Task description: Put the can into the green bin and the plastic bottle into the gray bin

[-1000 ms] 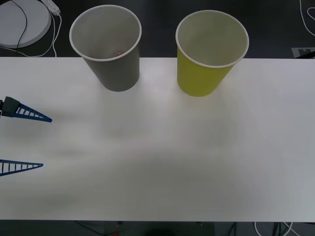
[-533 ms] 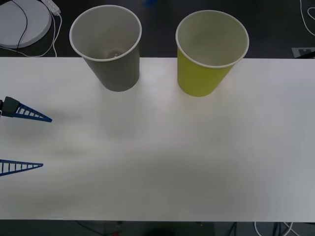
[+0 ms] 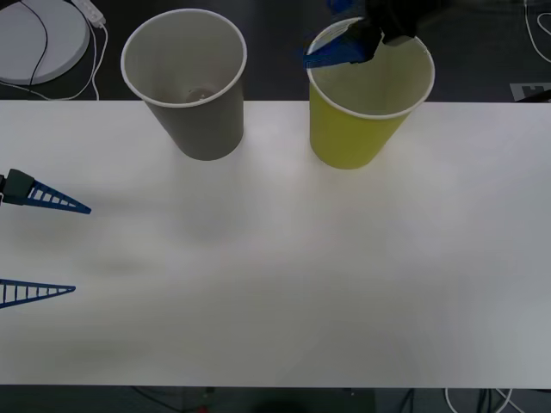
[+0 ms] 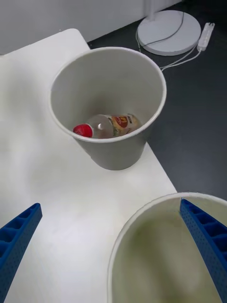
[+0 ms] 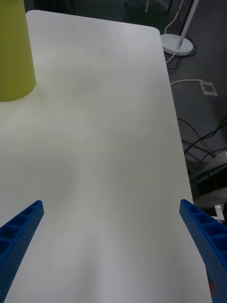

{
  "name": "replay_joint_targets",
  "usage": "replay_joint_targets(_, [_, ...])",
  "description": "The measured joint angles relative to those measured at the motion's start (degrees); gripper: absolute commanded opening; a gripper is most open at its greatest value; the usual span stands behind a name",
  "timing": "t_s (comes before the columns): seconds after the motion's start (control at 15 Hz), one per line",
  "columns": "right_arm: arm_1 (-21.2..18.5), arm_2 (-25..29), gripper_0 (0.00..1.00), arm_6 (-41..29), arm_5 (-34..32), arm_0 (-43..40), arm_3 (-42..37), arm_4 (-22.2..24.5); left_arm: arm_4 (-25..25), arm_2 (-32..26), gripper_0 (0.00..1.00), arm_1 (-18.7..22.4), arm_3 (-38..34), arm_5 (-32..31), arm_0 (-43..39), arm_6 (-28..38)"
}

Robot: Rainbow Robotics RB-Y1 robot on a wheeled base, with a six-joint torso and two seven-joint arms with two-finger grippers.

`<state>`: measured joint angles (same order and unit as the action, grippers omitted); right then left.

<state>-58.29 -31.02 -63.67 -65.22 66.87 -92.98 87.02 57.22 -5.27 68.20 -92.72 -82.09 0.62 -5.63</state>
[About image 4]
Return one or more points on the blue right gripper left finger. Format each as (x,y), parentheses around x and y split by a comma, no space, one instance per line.
(16,243)

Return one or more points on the large white round stand base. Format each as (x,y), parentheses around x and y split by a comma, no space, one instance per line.
(172,46)

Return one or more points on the white power strip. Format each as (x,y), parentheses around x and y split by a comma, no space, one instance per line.
(205,36)

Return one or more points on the grey plastic bin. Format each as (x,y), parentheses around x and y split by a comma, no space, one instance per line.
(113,82)

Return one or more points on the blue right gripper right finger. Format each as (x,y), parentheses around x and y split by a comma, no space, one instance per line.
(210,246)

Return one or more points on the clear bottle with red cap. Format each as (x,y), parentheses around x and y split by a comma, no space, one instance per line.
(118,123)

